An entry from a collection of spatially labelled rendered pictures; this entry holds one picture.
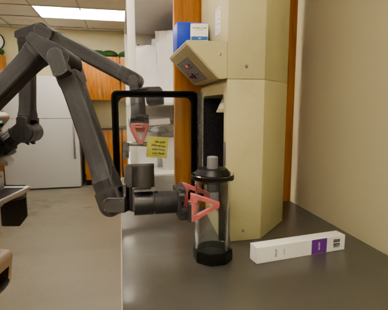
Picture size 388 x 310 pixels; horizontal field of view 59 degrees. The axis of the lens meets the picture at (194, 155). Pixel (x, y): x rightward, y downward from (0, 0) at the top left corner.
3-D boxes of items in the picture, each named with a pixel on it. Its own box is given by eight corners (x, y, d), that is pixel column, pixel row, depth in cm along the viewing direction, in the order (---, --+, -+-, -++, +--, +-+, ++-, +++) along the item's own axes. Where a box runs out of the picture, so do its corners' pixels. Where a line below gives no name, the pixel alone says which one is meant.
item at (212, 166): (224, 177, 93) (224, 153, 92) (235, 185, 84) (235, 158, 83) (191, 179, 91) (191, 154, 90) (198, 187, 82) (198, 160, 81)
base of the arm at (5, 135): (0, 137, 141) (-18, 140, 129) (15, 125, 140) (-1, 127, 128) (14, 154, 142) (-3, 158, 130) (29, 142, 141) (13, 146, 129)
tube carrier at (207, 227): (226, 243, 97) (226, 168, 94) (239, 260, 86) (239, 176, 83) (188, 246, 95) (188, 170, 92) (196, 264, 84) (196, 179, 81)
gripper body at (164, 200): (180, 184, 91) (151, 185, 90) (186, 193, 81) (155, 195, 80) (180, 207, 92) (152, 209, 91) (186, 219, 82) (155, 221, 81)
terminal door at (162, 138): (197, 198, 130) (197, 91, 124) (114, 203, 123) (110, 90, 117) (196, 197, 131) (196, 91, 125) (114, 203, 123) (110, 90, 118)
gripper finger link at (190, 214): (214, 186, 88) (178, 187, 86) (222, 193, 81) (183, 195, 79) (214, 211, 89) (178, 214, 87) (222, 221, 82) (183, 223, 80)
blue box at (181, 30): (201, 56, 121) (201, 29, 120) (207, 51, 111) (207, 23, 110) (172, 55, 119) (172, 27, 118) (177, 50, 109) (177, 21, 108)
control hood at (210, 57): (201, 85, 126) (201, 57, 124) (227, 79, 94) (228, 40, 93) (169, 85, 124) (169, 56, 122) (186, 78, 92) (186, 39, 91)
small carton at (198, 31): (206, 48, 104) (207, 27, 103) (207, 45, 99) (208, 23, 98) (190, 48, 104) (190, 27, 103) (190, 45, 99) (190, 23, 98)
